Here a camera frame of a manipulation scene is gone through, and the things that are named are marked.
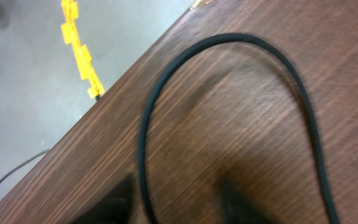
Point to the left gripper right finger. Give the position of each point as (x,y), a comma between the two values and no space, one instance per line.
(235,208)

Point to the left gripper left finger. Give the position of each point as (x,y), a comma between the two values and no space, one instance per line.
(114,208)

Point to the yellow floor tape strip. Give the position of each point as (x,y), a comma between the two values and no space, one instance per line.
(81,53)

